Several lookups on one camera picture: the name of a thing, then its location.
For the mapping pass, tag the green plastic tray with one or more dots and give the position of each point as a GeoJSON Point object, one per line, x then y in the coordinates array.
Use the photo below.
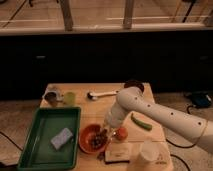
{"type": "Point", "coordinates": [39, 154]}

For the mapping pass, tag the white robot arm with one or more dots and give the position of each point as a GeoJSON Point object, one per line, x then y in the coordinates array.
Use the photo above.
{"type": "Point", "coordinates": [193, 128]}

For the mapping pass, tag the green cup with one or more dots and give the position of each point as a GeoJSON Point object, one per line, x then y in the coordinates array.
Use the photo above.
{"type": "Point", "coordinates": [69, 98]}

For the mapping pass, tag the dark grape bunch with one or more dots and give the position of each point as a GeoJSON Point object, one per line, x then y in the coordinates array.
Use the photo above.
{"type": "Point", "coordinates": [98, 140]}

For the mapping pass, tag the white handled brush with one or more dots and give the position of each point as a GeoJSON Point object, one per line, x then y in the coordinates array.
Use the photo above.
{"type": "Point", "coordinates": [95, 95]}

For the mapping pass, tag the green pepper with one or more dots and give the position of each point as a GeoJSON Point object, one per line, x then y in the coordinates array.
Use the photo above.
{"type": "Point", "coordinates": [141, 124]}

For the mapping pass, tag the blue grey sponge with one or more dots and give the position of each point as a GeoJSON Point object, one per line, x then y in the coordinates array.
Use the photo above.
{"type": "Point", "coordinates": [61, 138]}

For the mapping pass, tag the dark brown bowl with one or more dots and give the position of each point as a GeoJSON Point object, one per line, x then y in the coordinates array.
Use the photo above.
{"type": "Point", "coordinates": [134, 83]}

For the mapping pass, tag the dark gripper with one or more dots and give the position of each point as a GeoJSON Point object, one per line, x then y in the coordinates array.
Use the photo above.
{"type": "Point", "coordinates": [108, 131]}

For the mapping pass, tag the red bowl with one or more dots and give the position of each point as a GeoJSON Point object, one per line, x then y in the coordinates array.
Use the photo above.
{"type": "Point", "coordinates": [87, 134]}

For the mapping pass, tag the small wooden block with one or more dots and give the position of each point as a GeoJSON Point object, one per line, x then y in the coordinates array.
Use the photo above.
{"type": "Point", "coordinates": [118, 152]}

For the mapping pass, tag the black device on floor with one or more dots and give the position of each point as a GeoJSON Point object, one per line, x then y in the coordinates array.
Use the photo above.
{"type": "Point", "coordinates": [200, 99]}

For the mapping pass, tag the metal measuring cup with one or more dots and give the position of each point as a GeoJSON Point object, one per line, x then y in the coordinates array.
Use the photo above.
{"type": "Point", "coordinates": [52, 97]}

